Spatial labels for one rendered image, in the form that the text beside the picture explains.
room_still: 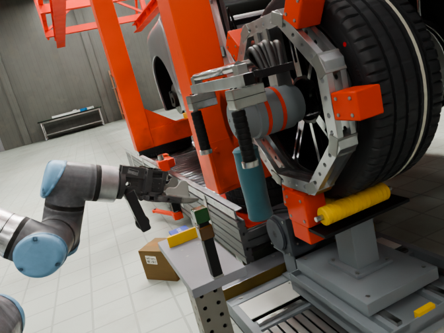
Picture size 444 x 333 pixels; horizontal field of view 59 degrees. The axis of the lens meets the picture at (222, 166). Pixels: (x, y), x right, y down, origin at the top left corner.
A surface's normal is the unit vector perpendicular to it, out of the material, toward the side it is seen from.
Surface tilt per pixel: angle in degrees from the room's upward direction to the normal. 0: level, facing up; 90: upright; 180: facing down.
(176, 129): 90
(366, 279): 0
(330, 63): 90
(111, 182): 75
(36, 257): 91
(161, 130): 90
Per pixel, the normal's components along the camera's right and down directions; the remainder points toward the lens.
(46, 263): 0.24, 0.18
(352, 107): -0.90, 0.30
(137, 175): 0.44, 0.10
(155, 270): -0.46, 0.32
